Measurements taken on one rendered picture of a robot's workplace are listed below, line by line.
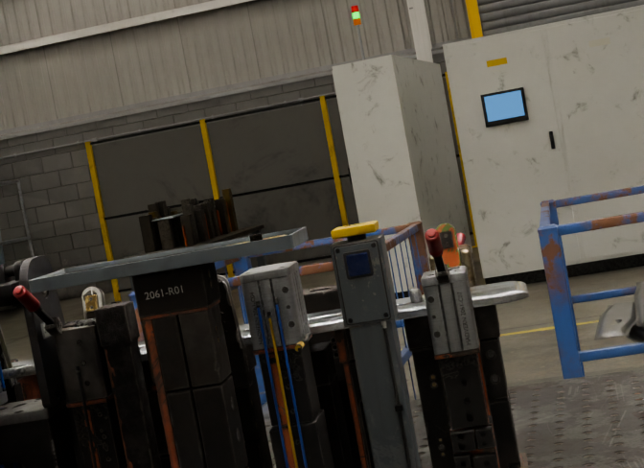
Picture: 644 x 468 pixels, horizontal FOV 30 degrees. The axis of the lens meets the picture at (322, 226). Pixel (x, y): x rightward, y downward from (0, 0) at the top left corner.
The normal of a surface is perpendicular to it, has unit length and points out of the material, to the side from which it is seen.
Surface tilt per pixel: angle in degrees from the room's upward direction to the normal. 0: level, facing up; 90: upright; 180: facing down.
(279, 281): 90
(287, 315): 90
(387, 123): 90
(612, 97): 90
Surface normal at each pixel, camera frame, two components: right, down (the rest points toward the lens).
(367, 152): -0.26, 0.10
